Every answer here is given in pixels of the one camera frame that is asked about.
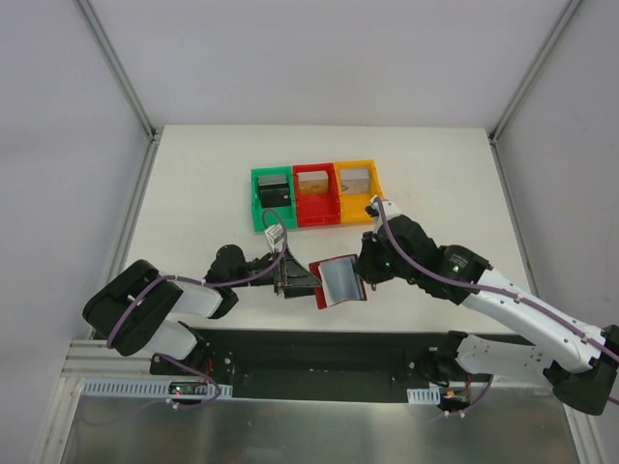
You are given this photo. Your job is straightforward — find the wooden cards in red bin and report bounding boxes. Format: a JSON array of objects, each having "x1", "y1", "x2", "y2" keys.
[{"x1": 296, "y1": 171, "x2": 329, "y2": 195}]

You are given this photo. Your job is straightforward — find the red plastic bin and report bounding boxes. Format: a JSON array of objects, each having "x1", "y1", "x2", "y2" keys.
[{"x1": 293, "y1": 162, "x2": 340, "y2": 227}]

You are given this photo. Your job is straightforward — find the aluminium frame rail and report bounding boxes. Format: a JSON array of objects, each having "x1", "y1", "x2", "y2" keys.
[{"x1": 60, "y1": 337, "x2": 619, "y2": 388}]

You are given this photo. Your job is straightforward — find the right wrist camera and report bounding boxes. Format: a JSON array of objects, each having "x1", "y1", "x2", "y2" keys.
[{"x1": 365, "y1": 195, "x2": 401, "y2": 222}]

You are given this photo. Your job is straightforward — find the black cards in green bin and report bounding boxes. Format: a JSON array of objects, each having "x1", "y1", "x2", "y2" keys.
[{"x1": 257, "y1": 175, "x2": 291, "y2": 208}]

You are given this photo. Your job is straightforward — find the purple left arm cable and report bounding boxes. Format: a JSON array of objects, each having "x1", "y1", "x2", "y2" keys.
[{"x1": 105, "y1": 209, "x2": 291, "y2": 350}]

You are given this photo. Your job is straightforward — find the left white cable duct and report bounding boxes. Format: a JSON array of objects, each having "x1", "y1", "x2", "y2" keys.
[{"x1": 82, "y1": 379, "x2": 233, "y2": 400}]

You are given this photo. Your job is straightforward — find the right white cable duct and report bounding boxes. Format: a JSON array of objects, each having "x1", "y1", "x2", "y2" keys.
[{"x1": 406, "y1": 386, "x2": 441, "y2": 406}]

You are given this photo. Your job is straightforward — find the white cable duct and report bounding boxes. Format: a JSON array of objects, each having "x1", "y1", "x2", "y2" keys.
[
  {"x1": 82, "y1": 379, "x2": 233, "y2": 400},
  {"x1": 406, "y1": 386, "x2": 441, "y2": 406}
]

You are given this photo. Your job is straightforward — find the cards in yellow bin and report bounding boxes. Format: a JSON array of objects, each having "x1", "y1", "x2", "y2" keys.
[{"x1": 339, "y1": 167, "x2": 370, "y2": 195}]

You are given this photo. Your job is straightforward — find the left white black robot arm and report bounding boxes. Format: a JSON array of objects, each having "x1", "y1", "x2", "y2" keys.
[{"x1": 82, "y1": 245, "x2": 321, "y2": 376}]

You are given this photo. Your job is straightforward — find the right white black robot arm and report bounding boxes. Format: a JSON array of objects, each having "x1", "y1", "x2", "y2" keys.
[{"x1": 355, "y1": 196, "x2": 618, "y2": 416}]

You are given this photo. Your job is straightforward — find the red leather card holder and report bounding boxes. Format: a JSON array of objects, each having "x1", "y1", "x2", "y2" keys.
[{"x1": 309, "y1": 254, "x2": 368, "y2": 310}]

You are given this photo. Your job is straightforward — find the yellow plastic bin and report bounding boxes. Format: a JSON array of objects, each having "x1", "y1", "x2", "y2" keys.
[{"x1": 334, "y1": 159, "x2": 383, "y2": 225}]

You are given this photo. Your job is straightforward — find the green plastic bin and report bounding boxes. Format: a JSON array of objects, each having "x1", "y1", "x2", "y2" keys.
[{"x1": 251, "y1": 166, "x2": 298, "y2": 233}]

